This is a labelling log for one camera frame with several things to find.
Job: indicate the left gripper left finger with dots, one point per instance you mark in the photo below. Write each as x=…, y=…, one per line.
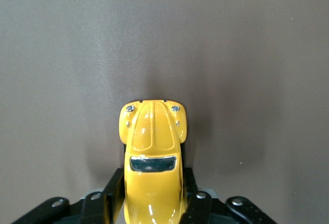
x=102, y=208

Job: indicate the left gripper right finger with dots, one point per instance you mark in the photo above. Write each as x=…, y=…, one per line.
x=196, y=208

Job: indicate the yellow beetle toy car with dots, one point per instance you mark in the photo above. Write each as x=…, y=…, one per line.
x=153, y=183

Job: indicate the brown table cloth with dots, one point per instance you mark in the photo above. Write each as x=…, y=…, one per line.
x=77, y=54

